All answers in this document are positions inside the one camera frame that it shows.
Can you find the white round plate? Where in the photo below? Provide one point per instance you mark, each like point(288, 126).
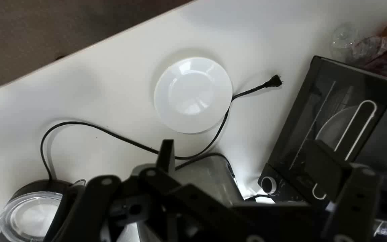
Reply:
point(192, 94)

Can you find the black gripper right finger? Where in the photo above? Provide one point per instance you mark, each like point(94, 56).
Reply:
point(356, 206)

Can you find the clear crumpled plastic bag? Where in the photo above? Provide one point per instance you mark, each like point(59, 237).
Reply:
point(359, 44)

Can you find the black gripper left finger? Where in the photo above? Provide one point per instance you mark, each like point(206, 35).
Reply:
point(90, 210)

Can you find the black toaster oven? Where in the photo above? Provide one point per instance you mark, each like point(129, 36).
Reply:
point(336, 85)

